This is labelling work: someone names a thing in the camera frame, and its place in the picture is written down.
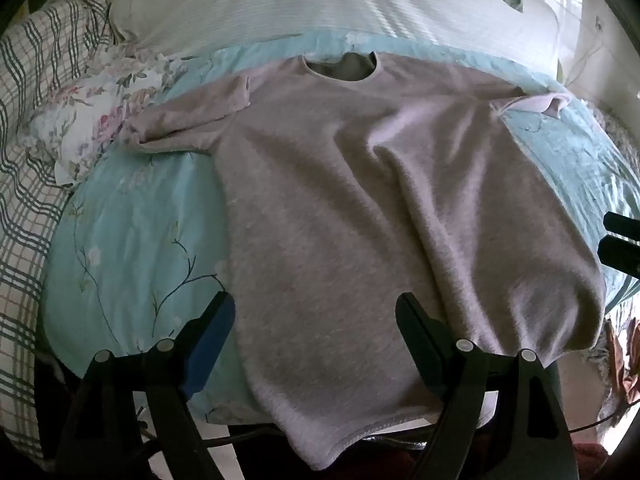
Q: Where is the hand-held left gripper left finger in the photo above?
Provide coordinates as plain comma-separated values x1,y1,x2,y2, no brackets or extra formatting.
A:
55,291,237,480

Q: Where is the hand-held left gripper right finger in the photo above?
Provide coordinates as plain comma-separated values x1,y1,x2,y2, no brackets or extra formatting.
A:
395,292,581,480

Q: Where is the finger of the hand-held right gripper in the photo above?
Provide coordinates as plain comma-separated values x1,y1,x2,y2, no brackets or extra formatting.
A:
597,237,640,278
603,212,640,242

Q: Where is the grey t-shirt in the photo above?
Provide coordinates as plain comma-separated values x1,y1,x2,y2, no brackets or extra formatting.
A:
122,51,608,471

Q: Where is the brown cloth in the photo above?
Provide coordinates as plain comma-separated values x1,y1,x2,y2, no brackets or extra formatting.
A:
602,317,640,406

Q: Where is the light blue floral blanket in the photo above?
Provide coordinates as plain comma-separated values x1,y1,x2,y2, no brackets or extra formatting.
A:
37,30,640,423

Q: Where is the plaid bed cover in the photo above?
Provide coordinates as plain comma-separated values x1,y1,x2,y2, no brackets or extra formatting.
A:
0,0,126,471

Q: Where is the white floral cloth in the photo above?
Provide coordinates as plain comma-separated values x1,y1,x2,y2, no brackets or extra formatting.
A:
27,45,211,188

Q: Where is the white striped pillow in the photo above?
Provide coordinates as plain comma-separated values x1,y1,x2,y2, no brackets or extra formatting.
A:
107,0,561,78

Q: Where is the white cable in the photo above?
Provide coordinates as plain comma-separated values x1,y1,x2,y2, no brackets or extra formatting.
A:
567,15,606,86

